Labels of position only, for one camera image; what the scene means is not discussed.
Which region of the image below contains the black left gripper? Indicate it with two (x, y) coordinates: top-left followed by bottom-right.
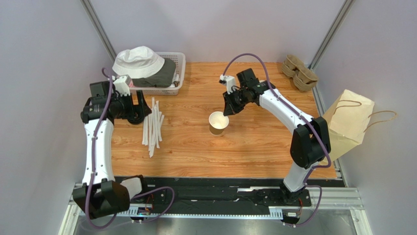
(109, 90), (151, 119)

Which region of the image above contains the brown paper coffee cup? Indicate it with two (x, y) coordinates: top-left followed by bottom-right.
(208, 111), (229, 136)

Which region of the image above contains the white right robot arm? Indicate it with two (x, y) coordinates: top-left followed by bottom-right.
(219, 69), (331, 193)

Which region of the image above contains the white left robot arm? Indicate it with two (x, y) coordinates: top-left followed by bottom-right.
(72, 79), (152, 219)

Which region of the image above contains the wrapped white straws bundle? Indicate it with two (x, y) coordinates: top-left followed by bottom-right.
(142, 97), (165, 158)

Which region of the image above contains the olive green cloth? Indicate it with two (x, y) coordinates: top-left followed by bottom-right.
(132, 59), (176, 88)

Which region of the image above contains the white bucket hat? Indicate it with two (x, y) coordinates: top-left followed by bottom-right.
(112, 46), (165, 78)

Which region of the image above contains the white plastic basket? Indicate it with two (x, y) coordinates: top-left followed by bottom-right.
(129, 52), (186, 95)

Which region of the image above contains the kraft paper bag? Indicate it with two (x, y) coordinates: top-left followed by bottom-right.
(321, 89), (398, 163)

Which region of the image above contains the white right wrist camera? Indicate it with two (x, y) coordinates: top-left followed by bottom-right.
(219, 75), (236, 94)

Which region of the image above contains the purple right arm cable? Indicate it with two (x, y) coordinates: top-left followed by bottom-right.
(223, 53), (332, 228)

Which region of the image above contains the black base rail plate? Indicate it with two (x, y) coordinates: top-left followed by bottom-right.
(114, 176), (346, 216)

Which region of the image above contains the aluminium frame rail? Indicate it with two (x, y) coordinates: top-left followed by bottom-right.
(67, 182), (366, 219)

